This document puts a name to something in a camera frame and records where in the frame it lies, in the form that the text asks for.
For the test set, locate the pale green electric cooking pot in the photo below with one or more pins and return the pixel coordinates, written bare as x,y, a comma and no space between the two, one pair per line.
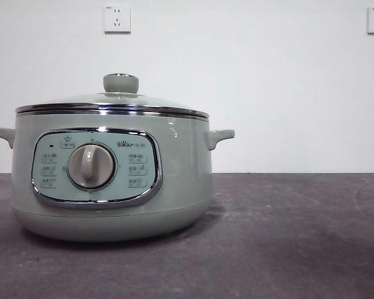
180,174

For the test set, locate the glass lid with green knob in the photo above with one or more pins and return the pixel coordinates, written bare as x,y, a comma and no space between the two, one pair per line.
120,83

